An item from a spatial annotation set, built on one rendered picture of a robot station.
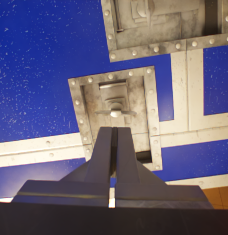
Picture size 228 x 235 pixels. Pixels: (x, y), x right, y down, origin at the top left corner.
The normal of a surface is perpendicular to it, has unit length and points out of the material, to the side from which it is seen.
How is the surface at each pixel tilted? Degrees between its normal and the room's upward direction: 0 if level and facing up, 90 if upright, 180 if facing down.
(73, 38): 90
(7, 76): 90
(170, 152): 90
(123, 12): 90
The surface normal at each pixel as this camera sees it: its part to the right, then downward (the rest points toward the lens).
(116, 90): -0.03, 0.29
